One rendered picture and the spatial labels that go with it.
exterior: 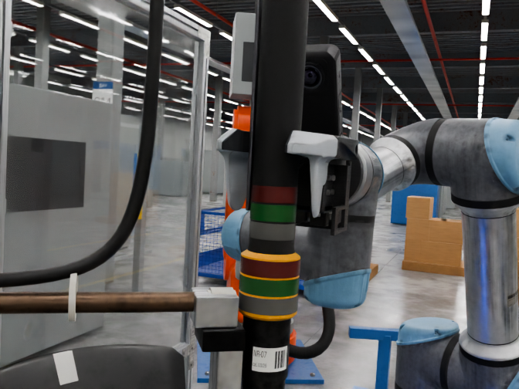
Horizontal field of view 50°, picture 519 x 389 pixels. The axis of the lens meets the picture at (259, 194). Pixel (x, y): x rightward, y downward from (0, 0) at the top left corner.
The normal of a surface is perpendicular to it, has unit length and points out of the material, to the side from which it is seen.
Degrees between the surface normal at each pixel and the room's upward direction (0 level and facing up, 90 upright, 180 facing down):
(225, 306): 90
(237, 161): 94
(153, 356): 34
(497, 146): 79
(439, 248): 90
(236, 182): 94
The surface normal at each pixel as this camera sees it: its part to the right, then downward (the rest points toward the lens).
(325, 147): 0.84, 0.07
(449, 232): -0.36, 0.03
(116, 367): 0.34, -0.74
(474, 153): -0.72, 0.05
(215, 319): 0.25, 0.07
